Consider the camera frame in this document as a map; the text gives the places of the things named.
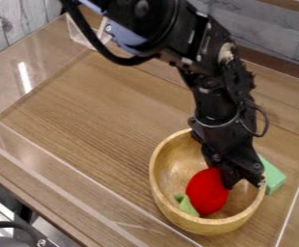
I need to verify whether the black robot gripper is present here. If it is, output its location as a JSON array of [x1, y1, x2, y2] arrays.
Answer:
[[179, 42, 270, 189]]

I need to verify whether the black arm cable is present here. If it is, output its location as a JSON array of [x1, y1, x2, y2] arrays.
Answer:
[[59, 0, 163, 67]]

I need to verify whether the red felt fruit green leaf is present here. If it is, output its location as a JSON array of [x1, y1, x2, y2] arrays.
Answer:
[[173, 167, 230, 217]]

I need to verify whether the round wooden bowl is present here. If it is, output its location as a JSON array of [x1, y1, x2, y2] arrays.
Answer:
[[149, 128, 266, 235]]

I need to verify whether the green sponge block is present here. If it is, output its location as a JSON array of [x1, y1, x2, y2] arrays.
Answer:
[[260, 156, 287, 195]]

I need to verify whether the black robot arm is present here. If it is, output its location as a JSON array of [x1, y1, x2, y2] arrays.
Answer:
[[80, 0, 266, 188]]

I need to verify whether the black table clamp bracket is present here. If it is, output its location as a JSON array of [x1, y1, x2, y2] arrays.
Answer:
[[13, 212, 60, 247]]

